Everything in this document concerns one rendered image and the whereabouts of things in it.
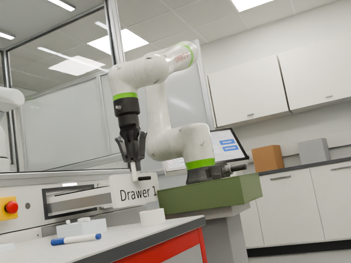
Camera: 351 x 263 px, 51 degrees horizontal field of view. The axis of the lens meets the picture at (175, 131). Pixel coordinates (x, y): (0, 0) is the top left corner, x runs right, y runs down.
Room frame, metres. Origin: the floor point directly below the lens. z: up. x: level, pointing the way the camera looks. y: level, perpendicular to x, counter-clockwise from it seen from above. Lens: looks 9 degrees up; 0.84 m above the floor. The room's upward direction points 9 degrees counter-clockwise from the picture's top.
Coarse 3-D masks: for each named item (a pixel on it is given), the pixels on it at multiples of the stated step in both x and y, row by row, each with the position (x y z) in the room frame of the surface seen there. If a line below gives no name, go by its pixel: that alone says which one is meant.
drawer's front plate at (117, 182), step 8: (112, 176) 1.22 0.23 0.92; (120, 176) 1.25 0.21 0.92; (128, 176) 1.30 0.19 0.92; (152, 176) 1.44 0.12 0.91; (112, 184) 1.22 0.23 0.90; (120, 184) 1.25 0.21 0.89; (128, 184) 1.29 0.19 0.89; (136, 184) 1.33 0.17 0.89; (144, 184) 1.38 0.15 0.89; (152, 184) 1.43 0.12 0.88; (112, 192) 1.22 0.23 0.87; (144, 192) 1.37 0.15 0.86; (152, 192) 1.42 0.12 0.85; (112, 200) 1.22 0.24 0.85; (120, 200) 1.24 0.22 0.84; (128, 200) 1.28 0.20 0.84; (136, 200) 1.32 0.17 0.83; (144, 200) 1.37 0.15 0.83; (152, 200) 1.42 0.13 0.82
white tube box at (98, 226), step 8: (64, 224) 1.13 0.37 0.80; (72, 224) 1.06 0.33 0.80; (80, 224) 1.04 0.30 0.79; (88, 224) 1.05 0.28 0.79; (96, 224) 1.07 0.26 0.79; (104, 224) 1.10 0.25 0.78; (64, 232) 1.09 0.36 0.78; (72, 232) 1.07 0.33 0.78; (80, 232) 1.04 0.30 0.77; (88, 232) 1.05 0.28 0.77; (96, 232) 1.07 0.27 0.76
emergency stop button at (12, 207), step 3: (9, 201) 1.15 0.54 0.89; (12, 201) 1.16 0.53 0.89; (15, 201) 1.17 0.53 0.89; (9, 204) 1.15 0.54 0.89; (12, 204) 1.15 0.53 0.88; (15, 204) 1.16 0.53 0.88; (6, 207) 1.14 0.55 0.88; (9, 207) 1.14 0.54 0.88; (12, 207) 1.15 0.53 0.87; (15, 207) 1.16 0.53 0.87; (9, 210) 1.14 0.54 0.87; (12, 210) 1.15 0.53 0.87; (15, 210) 1.16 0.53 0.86; (12, 213) 1.16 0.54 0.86
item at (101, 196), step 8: (80, 192) 1.30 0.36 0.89; (88, 192) 1.29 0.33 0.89; (96, 192) 1.27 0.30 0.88; (104, 192) 1.26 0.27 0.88; (48, 200) 1.37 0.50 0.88; (56, 200) 1.35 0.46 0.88; (64, 200) 1.33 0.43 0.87; (72, 200) 1.32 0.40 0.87; (80, 200) 1.30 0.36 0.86; (88, 200) 1.28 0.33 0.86; (96, 200) 1.27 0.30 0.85; (104, 200) 1.25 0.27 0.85; (48, 208) 1.37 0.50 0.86; (56, 208) 1.35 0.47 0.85; (64, 208) 1.33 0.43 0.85; (72, 208) 1.32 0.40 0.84; (80, 208) 1.31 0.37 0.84
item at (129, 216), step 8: (128, 208) 1.86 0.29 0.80; (136, 208) 1.89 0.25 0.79; (144, 208) 1.95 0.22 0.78; (88, 216) 1.59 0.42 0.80; (96, 216) 1.61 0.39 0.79; (104, 216) 1.66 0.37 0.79; (112, 216) 1.71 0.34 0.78; (120, 216) 1.76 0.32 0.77; (128, 216) 1.82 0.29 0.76; (136, 216) 1.88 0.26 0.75; (48, 224) 1.39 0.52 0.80; (56, 224) 1.40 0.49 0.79; (112, 224) 1.70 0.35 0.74; (120, 224) 1.75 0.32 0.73; (8, 232) 1.24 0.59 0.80; (16, 232) 1.25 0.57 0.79; (24, 232) 1.27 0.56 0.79; (32, 232) 1.30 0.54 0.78; (40, 232) 1.33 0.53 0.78; (48, 232) 1.36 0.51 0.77; (56, 232) 1.40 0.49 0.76; (0, 240) 1.19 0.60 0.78; (8, 240) 1.21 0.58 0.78; (16, 240) 1.24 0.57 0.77; (24, 240) 1.27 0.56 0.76
